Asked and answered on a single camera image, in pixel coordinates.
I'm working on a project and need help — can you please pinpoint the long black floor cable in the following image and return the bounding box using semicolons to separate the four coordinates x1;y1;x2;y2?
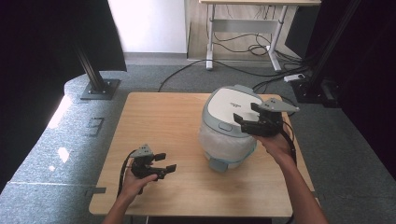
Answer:
157;58;300;93

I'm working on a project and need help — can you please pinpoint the white and grey rice cooker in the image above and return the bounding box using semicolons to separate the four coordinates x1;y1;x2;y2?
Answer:
198;84;265;173

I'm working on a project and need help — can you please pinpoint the wooden desk with white legs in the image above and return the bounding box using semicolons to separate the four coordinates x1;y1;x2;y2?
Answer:
198;0;322;73

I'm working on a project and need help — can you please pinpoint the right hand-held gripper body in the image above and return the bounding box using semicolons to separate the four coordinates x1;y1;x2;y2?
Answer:
241;97;301;138

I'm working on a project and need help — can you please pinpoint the white power strip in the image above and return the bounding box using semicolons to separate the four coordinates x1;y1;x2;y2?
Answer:
283;73;306;83

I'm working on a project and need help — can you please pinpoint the dark curtain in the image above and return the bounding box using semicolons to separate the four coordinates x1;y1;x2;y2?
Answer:
0;0;128;191
306;0;396;174

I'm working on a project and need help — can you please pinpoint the black metal stand with base plate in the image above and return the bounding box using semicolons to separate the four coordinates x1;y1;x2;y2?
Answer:
70;36;122;102

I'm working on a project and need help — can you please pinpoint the person's right hand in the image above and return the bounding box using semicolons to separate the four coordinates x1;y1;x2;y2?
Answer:
252;121;295;166

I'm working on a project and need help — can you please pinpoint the grey floor socket cover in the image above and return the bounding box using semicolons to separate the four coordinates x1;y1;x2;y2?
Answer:
83;117;105;138

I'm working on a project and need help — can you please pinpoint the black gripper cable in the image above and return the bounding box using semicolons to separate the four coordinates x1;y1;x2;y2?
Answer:
117;149;138;199
279;120;299;166

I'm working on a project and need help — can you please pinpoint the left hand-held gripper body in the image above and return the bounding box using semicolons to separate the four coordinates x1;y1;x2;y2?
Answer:
129;143;166;182

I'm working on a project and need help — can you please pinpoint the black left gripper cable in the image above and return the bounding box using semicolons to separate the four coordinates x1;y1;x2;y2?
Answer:
117;149;138;199

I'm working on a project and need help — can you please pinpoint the bundle of black floor cables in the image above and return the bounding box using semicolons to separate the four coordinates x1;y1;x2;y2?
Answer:
214;31;316;94

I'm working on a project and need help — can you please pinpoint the person's left hand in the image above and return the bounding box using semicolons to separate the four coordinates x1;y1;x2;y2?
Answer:
119;167;159;201

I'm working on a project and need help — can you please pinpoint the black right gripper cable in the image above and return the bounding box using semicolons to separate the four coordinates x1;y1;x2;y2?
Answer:
279;120;299;166

